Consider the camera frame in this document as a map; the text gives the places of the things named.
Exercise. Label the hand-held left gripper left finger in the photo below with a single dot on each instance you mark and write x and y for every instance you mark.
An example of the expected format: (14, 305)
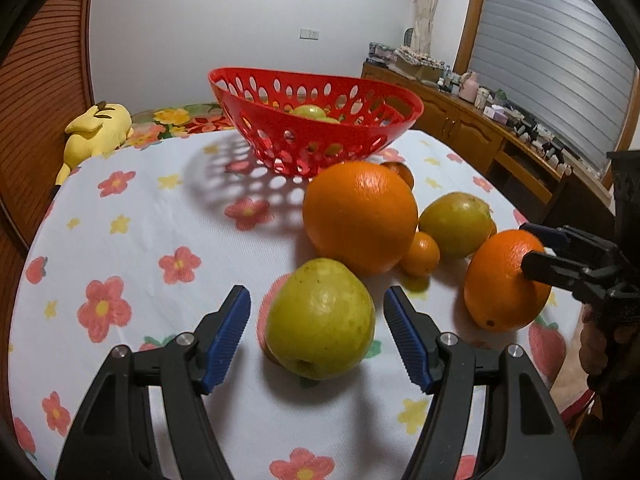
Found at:
(227, 345)

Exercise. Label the person's right hand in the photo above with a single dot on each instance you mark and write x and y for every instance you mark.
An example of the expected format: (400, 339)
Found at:
(591, 345)

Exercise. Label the small tangerine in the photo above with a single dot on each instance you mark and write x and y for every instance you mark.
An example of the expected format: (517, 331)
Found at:
(421, 255)

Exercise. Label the beige curtain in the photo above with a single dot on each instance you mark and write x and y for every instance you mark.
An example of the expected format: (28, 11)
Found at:
(427, 10)

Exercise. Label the colourful floral blanket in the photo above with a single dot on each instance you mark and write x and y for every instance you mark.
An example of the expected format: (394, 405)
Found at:
(170, 117)

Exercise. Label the patterned storage box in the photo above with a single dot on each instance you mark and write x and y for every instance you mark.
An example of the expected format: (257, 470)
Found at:
(381, 54)

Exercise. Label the pink jug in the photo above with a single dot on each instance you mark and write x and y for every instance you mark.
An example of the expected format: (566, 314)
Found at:
(469, 89)

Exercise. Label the wooden window frame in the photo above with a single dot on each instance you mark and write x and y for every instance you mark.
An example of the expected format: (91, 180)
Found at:
(472, 25)

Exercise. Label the wooden louvered wardrobe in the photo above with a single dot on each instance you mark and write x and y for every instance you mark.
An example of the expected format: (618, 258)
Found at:
(45, 85)

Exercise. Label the large oblong orange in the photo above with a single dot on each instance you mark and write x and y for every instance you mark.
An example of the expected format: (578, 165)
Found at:
(495, 285)

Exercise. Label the green apple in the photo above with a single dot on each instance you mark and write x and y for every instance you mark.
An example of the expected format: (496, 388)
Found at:
(310, 111)
(332, 120)

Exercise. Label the red striped cloth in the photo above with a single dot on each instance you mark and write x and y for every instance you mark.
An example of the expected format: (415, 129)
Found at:
(577, 406)

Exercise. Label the white wall switch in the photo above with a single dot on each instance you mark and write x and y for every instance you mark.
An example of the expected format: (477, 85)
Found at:
(310, 34)

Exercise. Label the floral cloth bundle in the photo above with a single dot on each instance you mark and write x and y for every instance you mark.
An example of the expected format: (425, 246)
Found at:
(417, 57)

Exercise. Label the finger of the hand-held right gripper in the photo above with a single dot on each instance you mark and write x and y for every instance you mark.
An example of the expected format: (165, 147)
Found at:
(540, 231)
(545, 267)

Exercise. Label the person's right forearm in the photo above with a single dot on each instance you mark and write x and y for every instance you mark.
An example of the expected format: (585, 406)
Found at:
(617, 440)

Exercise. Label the yellow plush toy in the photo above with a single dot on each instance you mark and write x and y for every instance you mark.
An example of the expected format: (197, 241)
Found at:
(95, 135)

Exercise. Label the large round orange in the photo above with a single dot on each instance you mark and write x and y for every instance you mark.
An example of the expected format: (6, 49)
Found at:
(360, 215)

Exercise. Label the grey window blind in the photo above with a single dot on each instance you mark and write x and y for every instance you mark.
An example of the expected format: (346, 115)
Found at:
(550, 50)

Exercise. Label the wooden dresser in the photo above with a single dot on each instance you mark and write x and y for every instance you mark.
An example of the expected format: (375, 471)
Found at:
(465, 125)

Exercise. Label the large yellow-green pear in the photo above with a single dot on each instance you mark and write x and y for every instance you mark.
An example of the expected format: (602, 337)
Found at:
(320, 320)

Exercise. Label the white floral cloth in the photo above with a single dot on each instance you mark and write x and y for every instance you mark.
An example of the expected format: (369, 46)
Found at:
(150, 220)

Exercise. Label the row of small bottles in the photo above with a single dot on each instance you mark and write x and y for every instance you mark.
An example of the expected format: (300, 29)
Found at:
(542, 142)

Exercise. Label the brownish yellow-green pear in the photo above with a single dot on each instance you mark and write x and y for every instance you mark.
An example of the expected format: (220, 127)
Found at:
(452, 225)

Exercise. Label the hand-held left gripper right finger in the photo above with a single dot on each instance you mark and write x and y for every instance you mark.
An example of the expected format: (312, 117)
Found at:
(407, 345)

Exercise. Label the red perforated plastic basket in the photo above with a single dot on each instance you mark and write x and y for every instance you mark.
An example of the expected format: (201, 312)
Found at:
(260, 130)

